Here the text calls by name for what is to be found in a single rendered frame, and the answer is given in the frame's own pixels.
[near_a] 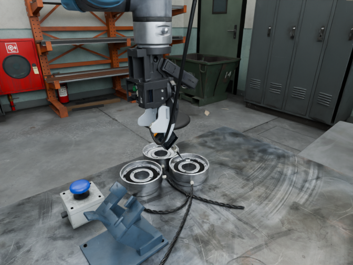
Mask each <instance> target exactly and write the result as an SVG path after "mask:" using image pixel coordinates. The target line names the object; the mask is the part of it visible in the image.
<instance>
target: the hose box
mask: <svg viewBox="0 0 353 265"><path fill-rule="evenodd" d="M67 88H68V86H67V83H61V84H60V89H57V94H58V98H59V102H60V103H61V104H68V103H69V97H68V92H67ZM40 89H45V84H44V80H43V75H42V72H41V67H40V63H39V59H38V55H37V50H36V46H35V41H34V39H33V38H3V39H0V95H6V94H7V95H8V96H7V97H8V101H9V102H10V105H9V106H10V107H11V108H12V110H11V111H17V109H15V106H16V105H14V103H13V99H17V98H12V95H11V94H13V93H20V92H25V91H32V90H40Z"/></svg>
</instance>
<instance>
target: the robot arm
mask: <svg viewBox="0 0 353 265"><path fill-rule="evenodd" d="M61 4H62V6H63V7H64V8H65V9H66V10H69V11H80V12H82V13H85V12H132V18H133V35H134V43H135V44H137V46H136V47H135V48H127V54H128V67H129V77H127V78H125V80H126V92H127V102H129V101H134V100H136V102H137V103H138V104H139V107H141V108H143V109H145V110H146V111H145V113H144V114H143V115H142V116H141V117H139V118H138V125H139V126H149V125H150V124H151V123H152V122H153V121H154V120H155V122H154V123H153V124H152V125H151V131H152V132H153V133H164V134H163V136H165V133H166V131H167V128H168V124H169V120H170V116H171V111H172V107H173V102H174V97H175V92H176V83H178V78H179V72H180V67H179V66H177V65H176V64H174V63H173V62H172V61H170V60H168V59H166V58H163V54H169V53H171V46H170V45H169V44H171V43H172V0H61ZM198 81H199V80H198V79H196V78H195V77H194V76H193V75H192V74H190V73H187V72H186V71H185V70H184V71H183V76H182V81H181V87H182V88H185V89H195V87H196V85H197V83H198ZM175 82H176V83H175ZM129 84H134V86H133V91H134V93H132V94H131V96H129V91H128V85H129ZM162 104H166V106H164V105H162ZM178 112H179V101H177V105H176V109H175V113H174V117H173V122H172V125H171V129H170V132H169V135H168V137H167V139H166V141H165V142H167V141H168V139H169V138H170V136H171V134H172V131H173V129H174V124H175V123H176V121H177V116H178Z"/></svg>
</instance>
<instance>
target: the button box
mask: <svg viewBox="0 0 353 265"><path fill-rule="evenodd" d="M60 197H61V201H62V204H63V208H64V212H62V213H61V217H62V218H66V217H68V219H69V221H70V223H71V225H72V227H73V229H75V228H77V227H80V226H82V225H84V224H86V223H88V222H90V221H88V220H87V219H86V217H85V216H84V214H83V213H84V212H86V211H96V209H97V208H98V207H99V206H100V205H101V203H102V202H103V201H104V200H105V198H104V196H103V195H102V193H101V192H100V191H99V189H98V188H97V187H96V186H95V184H94V183H93V182H92V181H91V182H90V188H89V189H88V190H87V191H86V192H85V193H84V194H83V195H81V196H80V195H79V194H73V193H71V192H70V190H67V191H65V192H62V193H60Z"/></svg>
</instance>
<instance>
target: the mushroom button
mask: <svg viewBox="0 0 353 265"><path fill-rule="evenodd" d="M89 188H90V182H89V181H88V180H84V179H81V180H77V181H74V182H73V183H72V184H71V185H70V187H69V190H70V192H71V193H73V194H79V195H80V196H81V195H83V194H84V193H85V192H86V191H87V190H88V189H89Z"/></svg>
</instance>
